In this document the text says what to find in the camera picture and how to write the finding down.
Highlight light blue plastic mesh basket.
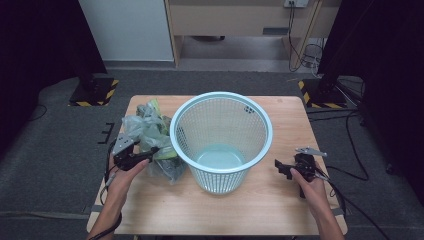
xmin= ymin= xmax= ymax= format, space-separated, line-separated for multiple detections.
xmin=169 ymin=91 xmax=274 ymax=195

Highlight white panel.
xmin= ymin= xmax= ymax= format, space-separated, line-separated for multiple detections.
xmin=78 ymin=0 xmax=175 ymax=62

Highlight right hand-held gripper black cable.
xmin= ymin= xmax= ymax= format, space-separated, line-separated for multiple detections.
xmin=313 ymin=165 xmax=392 ymax=240

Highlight black hanging power cables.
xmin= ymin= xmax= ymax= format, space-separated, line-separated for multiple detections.
xmin=287 ymin=2 xmax=325 ymax=73

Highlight left hand-held gripper black cable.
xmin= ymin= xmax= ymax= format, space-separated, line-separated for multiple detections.
xmin=88 ymin=139 xmax=123 ymax=240

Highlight long black floor cable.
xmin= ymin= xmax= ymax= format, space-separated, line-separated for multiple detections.
xmin=305 ymin=107 xmax=370 ymax=182

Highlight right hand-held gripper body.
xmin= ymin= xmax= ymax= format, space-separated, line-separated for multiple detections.
xmin=293 ymin=146 xmax=329 ymax=183

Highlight short black floor cable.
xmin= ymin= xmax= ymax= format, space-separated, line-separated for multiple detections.
xmin=27 ymin=103 xmax=48 ymax=122

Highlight hand-held gripper black cable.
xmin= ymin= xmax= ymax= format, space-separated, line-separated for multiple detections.
xmin=88 ymin=139 xmax=123 ymax=240
xmin=313 ymin=165 xmax=392 ymax=240

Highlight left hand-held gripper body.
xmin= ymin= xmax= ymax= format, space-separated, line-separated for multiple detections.
xmin=112 ymin=132 xmax=148 ymax=172

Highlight clear plastic bag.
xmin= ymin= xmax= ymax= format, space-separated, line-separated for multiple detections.
xmin=121 ymin=98 xmax=188 ymax=185

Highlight white power strip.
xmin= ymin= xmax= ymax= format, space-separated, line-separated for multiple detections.
xmin=283 ymin=0 xmax=310 ymax=9

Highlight person's right hand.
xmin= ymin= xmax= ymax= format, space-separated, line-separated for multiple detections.
xmin=289 ymin=167 xmax=330 ymax=210

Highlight person's left hand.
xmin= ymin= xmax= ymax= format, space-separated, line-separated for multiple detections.
xmin=106 ymin=158 xmax=151 ymax=202

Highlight black stand base hazard tape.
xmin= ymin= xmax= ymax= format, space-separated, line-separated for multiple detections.
xmin=68 ymin=77 xmax=120 ymax=108
xmin=297 ymin=78 xmax=350 ymax=110

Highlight dark curtain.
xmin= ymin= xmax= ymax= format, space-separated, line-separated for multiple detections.
xmin=317 ymin=0 xmax=424 ymax=206
xmin=0 ymin=0 xmax=108 ymax=158

